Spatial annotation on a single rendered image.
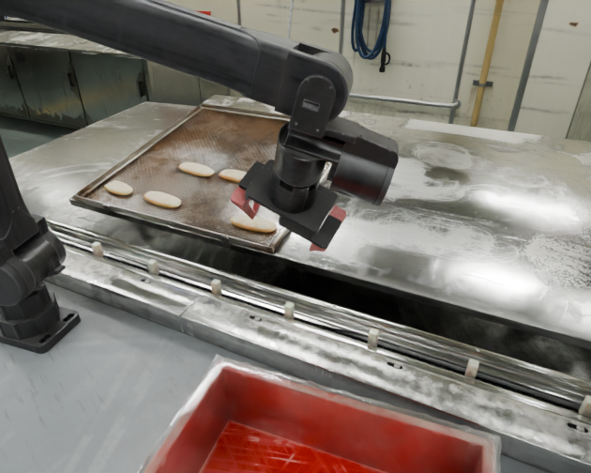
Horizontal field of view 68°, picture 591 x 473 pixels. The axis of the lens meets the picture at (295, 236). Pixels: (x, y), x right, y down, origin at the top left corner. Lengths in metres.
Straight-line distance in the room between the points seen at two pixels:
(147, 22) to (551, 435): 0.62
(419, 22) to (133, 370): 3.90
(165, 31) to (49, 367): 0.52
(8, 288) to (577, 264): 0.87
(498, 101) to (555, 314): 3.62
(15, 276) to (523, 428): 0.68
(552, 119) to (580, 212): 3.07
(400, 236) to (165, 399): 0.48
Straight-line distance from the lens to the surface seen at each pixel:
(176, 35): 0.47
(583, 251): 0.89
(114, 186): 1.07
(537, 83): 3.96
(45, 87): 4.43
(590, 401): 0.68
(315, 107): 0.43
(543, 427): 0.64
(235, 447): 0.60
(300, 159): 0.45
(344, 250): 0.79
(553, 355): 0.80
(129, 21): 0.49
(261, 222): 0.85
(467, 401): 0.63
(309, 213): 0.54
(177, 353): 0.72
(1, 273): 0.72
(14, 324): 0.80
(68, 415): 0.70
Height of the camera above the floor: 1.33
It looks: 31 degrees down
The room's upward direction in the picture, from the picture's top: straight up
